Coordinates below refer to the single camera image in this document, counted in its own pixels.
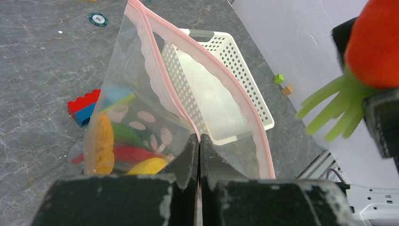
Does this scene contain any green cube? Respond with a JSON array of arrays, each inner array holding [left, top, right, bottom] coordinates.
[[274, 73, 285, 84]]

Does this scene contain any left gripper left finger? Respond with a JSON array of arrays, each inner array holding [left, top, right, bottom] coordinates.
[[32, 134, 199, 226]]

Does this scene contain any white perforated basket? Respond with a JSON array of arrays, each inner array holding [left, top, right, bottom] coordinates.
[[161, 29, 275, 145]]

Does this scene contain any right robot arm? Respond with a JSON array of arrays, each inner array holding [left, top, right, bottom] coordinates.
[[332, 18, 399, 226]]

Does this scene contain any yellow corn toy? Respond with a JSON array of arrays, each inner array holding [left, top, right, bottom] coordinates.
[[126, 157, 168, 175]]

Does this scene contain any red chili pepper toy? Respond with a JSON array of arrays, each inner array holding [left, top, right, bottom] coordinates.
[[72, 145, 163, 165]]

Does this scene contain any clear polka dot zip bag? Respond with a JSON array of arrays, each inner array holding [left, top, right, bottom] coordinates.
[[68, 0, 275, 179]]

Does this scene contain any multicolour brick stack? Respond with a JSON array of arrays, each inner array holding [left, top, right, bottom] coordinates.
[[67, 86, 135, 128]]

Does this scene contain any orange yellow fruit toy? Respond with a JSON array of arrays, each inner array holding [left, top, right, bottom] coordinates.
[[83, 112, 115, 175]]

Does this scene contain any tan wooden cube right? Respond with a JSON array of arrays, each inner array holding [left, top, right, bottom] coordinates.
[[281, 85, 294, 97]]

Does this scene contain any small round disc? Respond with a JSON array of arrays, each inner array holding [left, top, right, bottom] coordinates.
[[88, 13, 108, 27]]

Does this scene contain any green chili pepper toy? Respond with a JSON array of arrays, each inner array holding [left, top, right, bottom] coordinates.
[[111, 122, 145, 148]]

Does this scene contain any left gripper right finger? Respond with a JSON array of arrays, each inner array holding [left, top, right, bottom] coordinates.
[[199, 134, 355, 226]]

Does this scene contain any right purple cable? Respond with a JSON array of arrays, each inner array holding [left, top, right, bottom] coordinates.
[[326, 168, 345, 183]]

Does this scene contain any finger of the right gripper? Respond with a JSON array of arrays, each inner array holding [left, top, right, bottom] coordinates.
[[331, 17, 357, 69], [362, 89, 399, 169]]

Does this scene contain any orange carrot toy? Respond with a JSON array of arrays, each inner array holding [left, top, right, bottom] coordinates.
[[297, 0, 399, 142]]

